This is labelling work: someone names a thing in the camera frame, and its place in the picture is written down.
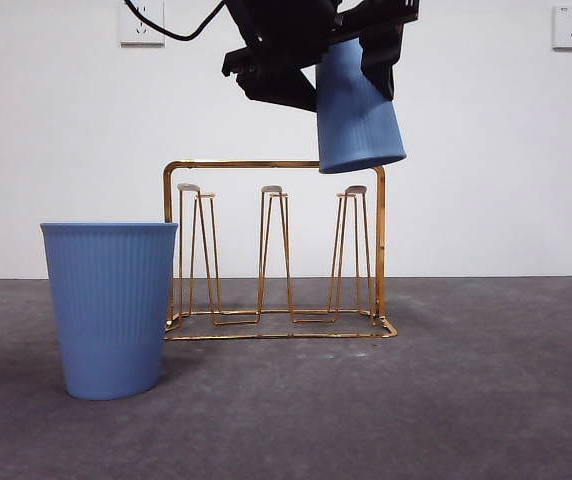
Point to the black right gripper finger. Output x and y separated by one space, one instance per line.
276 87
381 60

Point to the blue ribbed plastic cup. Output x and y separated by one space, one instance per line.
111 310
351 130

